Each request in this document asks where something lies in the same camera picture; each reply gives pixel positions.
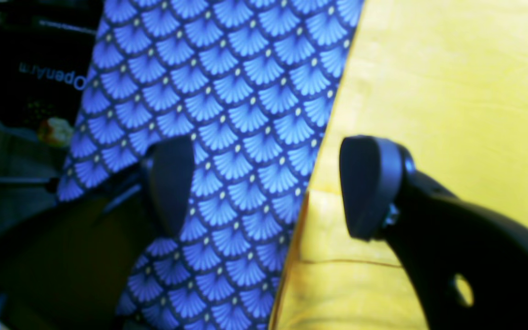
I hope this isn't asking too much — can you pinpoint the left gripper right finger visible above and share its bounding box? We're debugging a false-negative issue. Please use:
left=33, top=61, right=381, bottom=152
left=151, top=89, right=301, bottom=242
left=339, top=135, right=528, bottom=330

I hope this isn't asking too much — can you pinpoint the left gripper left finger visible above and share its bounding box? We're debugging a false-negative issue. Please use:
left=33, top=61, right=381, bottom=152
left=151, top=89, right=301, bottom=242
left=94, top=135, right=195, bottom=238

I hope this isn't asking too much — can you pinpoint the yellow T-shirt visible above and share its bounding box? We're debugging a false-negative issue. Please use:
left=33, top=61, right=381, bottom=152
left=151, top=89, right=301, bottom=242
left=269, top=0, right=528, bottom=330

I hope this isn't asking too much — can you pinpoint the blue fan-patterned tablecloth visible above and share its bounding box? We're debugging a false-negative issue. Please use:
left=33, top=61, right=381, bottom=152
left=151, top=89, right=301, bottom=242
left=57, top=0, right=364, bottom=330

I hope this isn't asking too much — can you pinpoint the black OpenArm box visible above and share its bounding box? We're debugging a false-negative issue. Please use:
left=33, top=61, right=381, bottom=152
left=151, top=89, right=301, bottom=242
left=0, top=0, right=104, bottom=130

